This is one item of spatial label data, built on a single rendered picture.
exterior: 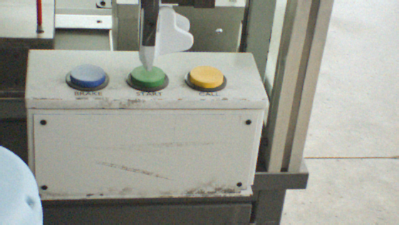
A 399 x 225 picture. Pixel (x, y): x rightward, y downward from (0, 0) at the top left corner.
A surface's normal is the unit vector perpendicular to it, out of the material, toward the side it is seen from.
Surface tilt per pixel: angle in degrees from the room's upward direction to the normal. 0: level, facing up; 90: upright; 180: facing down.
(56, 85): 0
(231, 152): 90
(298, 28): 90
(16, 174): 8
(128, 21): 90
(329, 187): 0
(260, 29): 90
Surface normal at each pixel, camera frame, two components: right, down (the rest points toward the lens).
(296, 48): 0.13, 0.57
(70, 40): 0.09, -0.82
